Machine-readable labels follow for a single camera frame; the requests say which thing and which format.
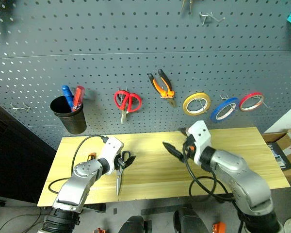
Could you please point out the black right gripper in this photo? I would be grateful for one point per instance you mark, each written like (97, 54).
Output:
(190, 142)

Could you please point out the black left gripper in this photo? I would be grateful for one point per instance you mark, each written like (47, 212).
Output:
(117, 163)

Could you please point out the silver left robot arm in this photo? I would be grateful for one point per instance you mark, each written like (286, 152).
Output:
(75, 187)

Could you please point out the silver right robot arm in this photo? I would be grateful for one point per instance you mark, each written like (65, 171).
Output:
(245, 184)

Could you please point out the yellow tape roll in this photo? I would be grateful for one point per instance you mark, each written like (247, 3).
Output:
(185, 108)

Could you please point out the blue tape roll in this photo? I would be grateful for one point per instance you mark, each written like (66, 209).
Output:
(214, 114)

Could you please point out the red tape roll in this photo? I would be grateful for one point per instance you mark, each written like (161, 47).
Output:
(242, 101)

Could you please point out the grey perforated metal pegboard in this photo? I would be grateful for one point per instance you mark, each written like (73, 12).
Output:
(135, 48)

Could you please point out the small orange tool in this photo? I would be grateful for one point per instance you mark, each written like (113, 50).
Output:
(92, 156)

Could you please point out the orange and black pliers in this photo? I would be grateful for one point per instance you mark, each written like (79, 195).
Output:
(168, 91)

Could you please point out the dark rounded shape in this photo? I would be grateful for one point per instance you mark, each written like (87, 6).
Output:
(188, 221)
(133, 225)

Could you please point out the black round cup holder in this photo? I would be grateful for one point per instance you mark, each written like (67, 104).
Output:
(72, 121)

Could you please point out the orange and black object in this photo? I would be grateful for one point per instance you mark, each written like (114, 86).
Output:
(218, 227)

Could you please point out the brown cardboard box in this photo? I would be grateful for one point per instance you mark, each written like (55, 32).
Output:
(289, 145)

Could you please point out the black cabinet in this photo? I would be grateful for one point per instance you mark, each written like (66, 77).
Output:
(14, 157)

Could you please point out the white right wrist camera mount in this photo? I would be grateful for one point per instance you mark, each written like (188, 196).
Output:
(200, 136)

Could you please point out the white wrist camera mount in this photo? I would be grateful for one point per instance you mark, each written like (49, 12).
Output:
(200, 136)
(110, 150)

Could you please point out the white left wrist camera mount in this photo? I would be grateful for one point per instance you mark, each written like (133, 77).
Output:
(110, 150)

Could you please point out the black table frame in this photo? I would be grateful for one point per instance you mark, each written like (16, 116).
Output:
(95, 208)

